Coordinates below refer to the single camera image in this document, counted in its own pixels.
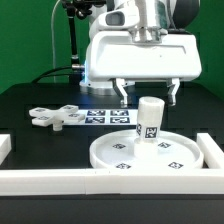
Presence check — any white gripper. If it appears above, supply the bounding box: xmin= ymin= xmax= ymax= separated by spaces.
xmin=86 ymin=31 xmax=202 ymax=106

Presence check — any white round table top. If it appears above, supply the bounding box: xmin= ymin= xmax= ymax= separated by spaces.
xmin=89 ymin=129 xmax=204 ymax=171

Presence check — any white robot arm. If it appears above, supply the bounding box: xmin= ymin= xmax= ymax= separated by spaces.
xmin=80 ymin=0 xmax=202 ymax=105

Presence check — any white marker sheet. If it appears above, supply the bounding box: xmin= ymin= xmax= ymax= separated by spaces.
xmin=64 ymin=109 xmax=137 ymax=125

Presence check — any white cross-shaped table base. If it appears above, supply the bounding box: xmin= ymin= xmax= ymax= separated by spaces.
xmin=29 ymin=105 xmax=85 ymax=131

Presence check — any white U-shaped fence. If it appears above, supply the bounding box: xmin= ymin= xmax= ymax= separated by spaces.
xmin=0 ymin=133 xmax=224 ymax=196

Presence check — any white cable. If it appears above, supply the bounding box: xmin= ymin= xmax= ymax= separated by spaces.
xmin=50 ymin=0 xmax=63 ymax=84

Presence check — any black camera stand pole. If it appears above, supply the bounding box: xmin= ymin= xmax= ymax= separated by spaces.
xmin=62 ymin=0 xmax=106 ymax=85

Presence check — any black cable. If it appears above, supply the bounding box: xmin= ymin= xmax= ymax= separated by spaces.
xmin=31 ymin=64 xmax=85 ymax=84

